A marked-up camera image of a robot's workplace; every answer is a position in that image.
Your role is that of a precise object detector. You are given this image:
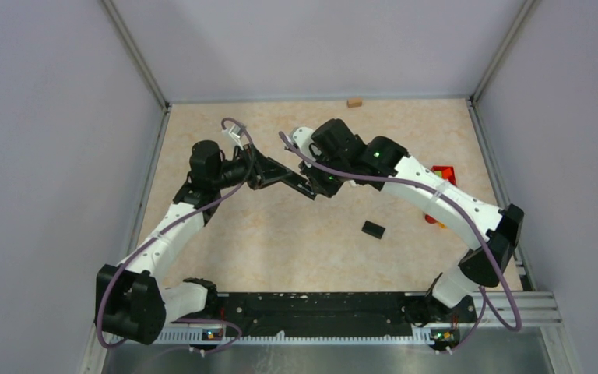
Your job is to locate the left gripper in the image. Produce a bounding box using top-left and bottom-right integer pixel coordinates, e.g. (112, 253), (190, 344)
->
(212, 142), (292, 190)

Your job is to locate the black remote battery cover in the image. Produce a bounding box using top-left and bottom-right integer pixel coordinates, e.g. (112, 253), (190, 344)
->
(361, 221), (385, 239)

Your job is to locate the black remote control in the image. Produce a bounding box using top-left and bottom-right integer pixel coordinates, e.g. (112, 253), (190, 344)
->
(280, 169), (317, 200)

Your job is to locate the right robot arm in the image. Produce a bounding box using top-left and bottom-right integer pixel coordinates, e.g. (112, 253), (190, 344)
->
(289, 118), (524, 321)

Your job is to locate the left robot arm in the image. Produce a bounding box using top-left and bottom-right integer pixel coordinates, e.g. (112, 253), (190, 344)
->
(95, 140), (315, 344)

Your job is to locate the small wooden block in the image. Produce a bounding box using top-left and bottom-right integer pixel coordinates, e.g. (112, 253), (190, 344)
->
(346, 97), (364, 108)

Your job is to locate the red plastic bin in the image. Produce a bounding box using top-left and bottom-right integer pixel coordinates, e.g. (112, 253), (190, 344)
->
(431, 165), (457, 185)

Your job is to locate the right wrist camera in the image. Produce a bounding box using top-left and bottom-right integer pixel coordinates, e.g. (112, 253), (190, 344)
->
(290, 127), (315, 160)

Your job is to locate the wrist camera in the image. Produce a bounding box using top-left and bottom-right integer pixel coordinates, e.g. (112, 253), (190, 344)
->
(290, 127), (315, 160)
(221, 124), (248, 150)

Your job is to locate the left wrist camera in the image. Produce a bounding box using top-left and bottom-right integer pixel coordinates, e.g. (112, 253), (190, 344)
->
(221, 124), (248, 150)

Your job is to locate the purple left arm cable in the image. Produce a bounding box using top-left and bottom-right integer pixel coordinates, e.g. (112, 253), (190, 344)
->
(95, 117), (259, 351)

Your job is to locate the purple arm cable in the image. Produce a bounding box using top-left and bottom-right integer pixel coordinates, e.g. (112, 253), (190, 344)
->
(278, 130), (522, 355)
(95, 117), (259, 351)

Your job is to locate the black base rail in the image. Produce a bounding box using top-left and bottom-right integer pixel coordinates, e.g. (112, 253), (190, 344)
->
(170, 291), (478, 340)

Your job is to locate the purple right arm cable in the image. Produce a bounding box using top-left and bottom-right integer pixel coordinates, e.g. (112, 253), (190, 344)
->
(278, 130), (522, 355)

